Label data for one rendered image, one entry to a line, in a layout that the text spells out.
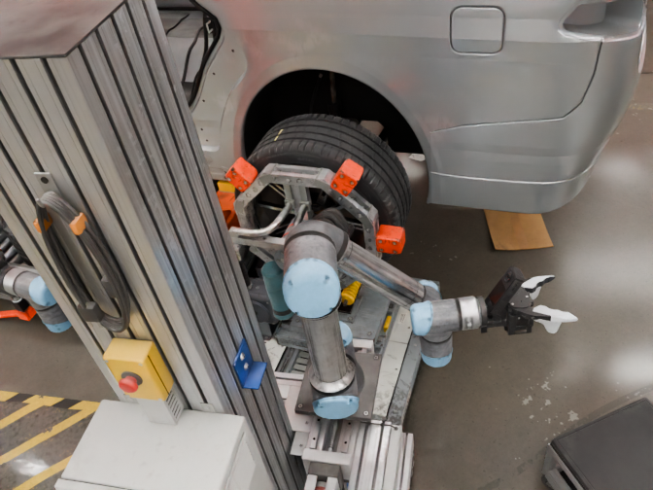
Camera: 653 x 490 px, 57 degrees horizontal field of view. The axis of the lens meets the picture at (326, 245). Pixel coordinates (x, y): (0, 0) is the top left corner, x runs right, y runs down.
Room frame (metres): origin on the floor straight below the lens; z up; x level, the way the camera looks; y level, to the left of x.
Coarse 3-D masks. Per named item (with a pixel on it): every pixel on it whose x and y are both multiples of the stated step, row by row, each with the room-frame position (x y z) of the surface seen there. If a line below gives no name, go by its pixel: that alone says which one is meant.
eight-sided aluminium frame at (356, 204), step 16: (272, 176) 1.72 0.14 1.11; (288, 176) 1.70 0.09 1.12; (304, 176) 1.68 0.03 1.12; (320, 176) 1.66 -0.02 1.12; (256, 192) 1.76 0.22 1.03; (336, 192) 1.62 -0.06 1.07; (352, 192) 1.64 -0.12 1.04; (240, 208) 1.79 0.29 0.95; (352, 208) 1.60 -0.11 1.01; (368, 208) 1.62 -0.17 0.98; (240, 224) 1.80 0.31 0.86; (256, 224) 1.84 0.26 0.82; (368, 224) 1.57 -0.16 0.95; (368, 240) 1.58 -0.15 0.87; (272, 256) 1.78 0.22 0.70
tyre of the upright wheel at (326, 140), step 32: (288, 128) 1.92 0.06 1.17; (320, 128) 1.86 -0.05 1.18; (352, 128) 1.87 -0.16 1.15; (256, 160) 1.84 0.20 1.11; (288, 160) 1.79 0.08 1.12; (320, 160) 1.73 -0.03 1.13; (384, 160) 1.78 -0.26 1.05; (384, 192) 1.65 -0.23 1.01; (384, 224) 1.64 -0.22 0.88; (384, 256) 1.65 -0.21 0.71
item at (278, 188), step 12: (264, 192) 1.95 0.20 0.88; (276, 192) 2.03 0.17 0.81; (312, 192) 1.83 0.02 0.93; (324, 192) 1.78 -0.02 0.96; (252, 204) 1.87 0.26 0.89; (264, 204) 1.87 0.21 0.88; (276, 204) 1.87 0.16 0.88; (324, 204) 1.76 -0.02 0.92; (336, 204) 1.76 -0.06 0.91; (264, 216) 1.90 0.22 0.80; (276, 216) 1.95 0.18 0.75; (288, 216) 1.99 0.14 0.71; (276, 228) 1.86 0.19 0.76; (360, 228) 1.71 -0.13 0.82; (360, 240) 1.82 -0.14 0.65
